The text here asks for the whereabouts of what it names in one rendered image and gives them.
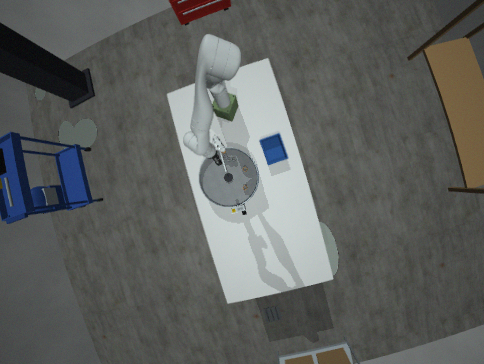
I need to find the blue plastic crate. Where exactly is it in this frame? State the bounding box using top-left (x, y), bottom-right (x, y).
top-left (259, 133), bottom-right (288, 166)

